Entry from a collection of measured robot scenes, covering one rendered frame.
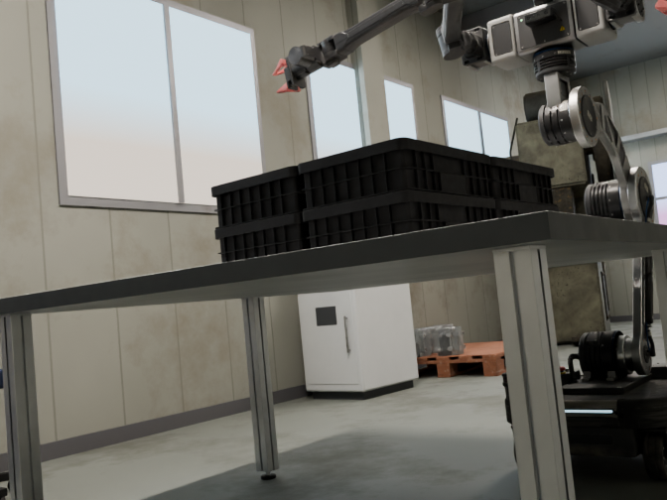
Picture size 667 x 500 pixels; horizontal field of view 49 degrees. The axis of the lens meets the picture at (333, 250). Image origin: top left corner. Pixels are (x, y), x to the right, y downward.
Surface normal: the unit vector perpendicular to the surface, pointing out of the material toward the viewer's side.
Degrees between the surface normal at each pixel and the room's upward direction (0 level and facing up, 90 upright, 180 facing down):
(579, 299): 90
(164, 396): 90
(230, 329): 90
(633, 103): 90
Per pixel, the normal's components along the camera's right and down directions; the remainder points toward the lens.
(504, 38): -0.61, 0.00
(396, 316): 0.74, -0.12
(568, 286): -0.40, -0.03
